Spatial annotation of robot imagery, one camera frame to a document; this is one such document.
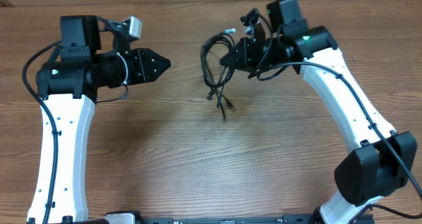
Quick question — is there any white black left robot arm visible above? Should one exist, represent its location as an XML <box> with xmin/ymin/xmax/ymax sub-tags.
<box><xmin>26</xmin><ymin>15</ymin><xmax>171</xmax><ymax>223</ymax></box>

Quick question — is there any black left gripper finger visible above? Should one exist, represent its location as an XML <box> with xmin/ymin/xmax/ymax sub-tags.
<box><xmin>152</xmin><ymin>51</ymin><xmax>171</xmax><ymax>68</ymax></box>
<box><xmin>150</xmin><ymin>65</ymin><xmax>168</xmax><ymax>82</ymax></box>

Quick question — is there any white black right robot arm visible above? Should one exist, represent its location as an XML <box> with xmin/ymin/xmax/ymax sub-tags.
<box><xmin>220</xmin><ymin>0</ymin><xmax>417</xmax><ymax>223</ymax></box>

